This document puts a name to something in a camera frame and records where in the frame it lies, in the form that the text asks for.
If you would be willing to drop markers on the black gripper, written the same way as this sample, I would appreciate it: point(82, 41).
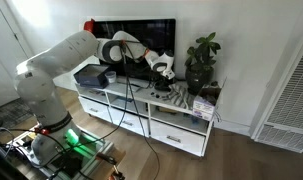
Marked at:
point(166, 80)

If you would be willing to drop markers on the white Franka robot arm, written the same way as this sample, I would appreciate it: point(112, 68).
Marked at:
point(57, 66)

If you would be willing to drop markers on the white purple cardboard box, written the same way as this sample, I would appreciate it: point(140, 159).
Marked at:
point(204, 105)

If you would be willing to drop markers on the grey box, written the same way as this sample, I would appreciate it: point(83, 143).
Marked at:
point(91, 76)

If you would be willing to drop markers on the black sunglasses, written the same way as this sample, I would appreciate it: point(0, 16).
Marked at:
point(157, 95)

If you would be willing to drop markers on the grey white striped cloth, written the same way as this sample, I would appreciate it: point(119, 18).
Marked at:
point(181, 96)

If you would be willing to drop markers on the yellow shelf item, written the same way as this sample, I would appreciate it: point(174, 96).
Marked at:
point(167, 110)

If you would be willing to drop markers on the white TV stand cabinet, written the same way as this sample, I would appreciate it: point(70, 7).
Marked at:
point(141, 100)

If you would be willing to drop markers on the dark plant pot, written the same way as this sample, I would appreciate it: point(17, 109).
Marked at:
point(197, 81)

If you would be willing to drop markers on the blue shelf item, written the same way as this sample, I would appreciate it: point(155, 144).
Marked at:
point(124, 99)

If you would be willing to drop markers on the green leafy plant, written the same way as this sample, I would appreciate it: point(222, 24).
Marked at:
point(202, 51)

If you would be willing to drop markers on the black flat screen TV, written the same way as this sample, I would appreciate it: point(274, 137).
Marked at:
point(151, 36)

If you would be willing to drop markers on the translucent plastic cup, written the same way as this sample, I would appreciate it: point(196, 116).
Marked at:
point(110, 77)

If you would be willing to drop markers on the red hat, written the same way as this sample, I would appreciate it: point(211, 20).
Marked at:
point(89, 26)

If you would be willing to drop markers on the grey rug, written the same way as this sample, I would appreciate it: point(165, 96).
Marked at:
point(11, 113)

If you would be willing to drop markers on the white door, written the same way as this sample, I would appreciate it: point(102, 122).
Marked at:
point(4, 60)

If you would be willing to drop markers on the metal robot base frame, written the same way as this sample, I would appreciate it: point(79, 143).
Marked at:
point(91, 156)

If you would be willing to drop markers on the white wall vent grille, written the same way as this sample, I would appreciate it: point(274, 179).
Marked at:
point(287, 106)

